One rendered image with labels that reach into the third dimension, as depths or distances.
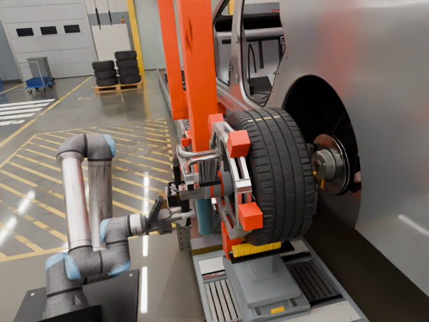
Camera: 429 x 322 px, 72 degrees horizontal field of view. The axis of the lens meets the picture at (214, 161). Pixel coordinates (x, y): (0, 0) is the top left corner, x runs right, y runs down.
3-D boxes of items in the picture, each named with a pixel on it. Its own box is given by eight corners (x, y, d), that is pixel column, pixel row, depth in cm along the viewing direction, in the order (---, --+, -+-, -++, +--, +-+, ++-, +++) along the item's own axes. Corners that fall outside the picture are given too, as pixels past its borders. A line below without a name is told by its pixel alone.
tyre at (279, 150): (258, 190, 194) (308, 267, 138) (223, 195, 190) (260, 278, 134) (261, 91, 162) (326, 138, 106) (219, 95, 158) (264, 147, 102)
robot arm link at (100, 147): (83, 276, 155) (79, 133, 148) (117, 269, 164) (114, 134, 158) (87, 290, 142) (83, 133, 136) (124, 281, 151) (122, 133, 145)
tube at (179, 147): (220, 156, 141) (219, 135, 136) (180, 163, 137) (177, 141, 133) (212, 144, 156) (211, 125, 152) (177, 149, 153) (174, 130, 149)
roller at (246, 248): (285, 249, 151) (286, 240, 149) (230, 260, 146) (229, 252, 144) (281, 242, 156) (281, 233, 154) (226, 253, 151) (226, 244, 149)
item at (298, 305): (309, 315, 160) (310, 303, 156) (246, 331, 154) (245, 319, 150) (272, 253, 205) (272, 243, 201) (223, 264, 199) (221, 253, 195)
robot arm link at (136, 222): (130, 210, 126) (129, 223, 117) (142, 208, 127) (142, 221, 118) (134, 227, 130) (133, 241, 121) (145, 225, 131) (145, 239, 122)
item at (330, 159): (336, 206, 156) (359, 166, 132) (322, 208, 155) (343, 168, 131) (309, 161, 177) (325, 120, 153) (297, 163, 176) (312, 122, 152)
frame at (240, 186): (253, 260, 133) (251, 147, 110) (239, 262, 131) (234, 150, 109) (224, 199, 181) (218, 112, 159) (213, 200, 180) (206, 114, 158)
